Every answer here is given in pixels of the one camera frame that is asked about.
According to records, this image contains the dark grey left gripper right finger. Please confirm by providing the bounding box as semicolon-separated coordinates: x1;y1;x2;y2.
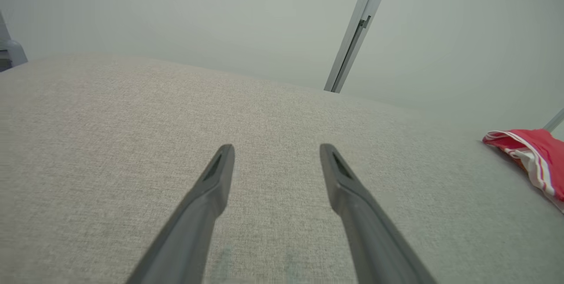
319;143;438;284

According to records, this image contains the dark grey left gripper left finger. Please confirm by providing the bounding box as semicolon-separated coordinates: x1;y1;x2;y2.
125;144;236;284

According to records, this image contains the red jersey white striped trim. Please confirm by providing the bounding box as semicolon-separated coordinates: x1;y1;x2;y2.
482;128;564;213

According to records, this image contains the grey tube leg rounded foot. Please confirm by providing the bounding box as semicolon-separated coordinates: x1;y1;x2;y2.
0;10;28;72

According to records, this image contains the grey metal frame post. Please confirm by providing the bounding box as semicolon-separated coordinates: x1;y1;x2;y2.
323;0;396;94

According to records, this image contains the grey frame post with brackets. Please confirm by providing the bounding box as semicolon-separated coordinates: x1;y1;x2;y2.
542;107;564;133

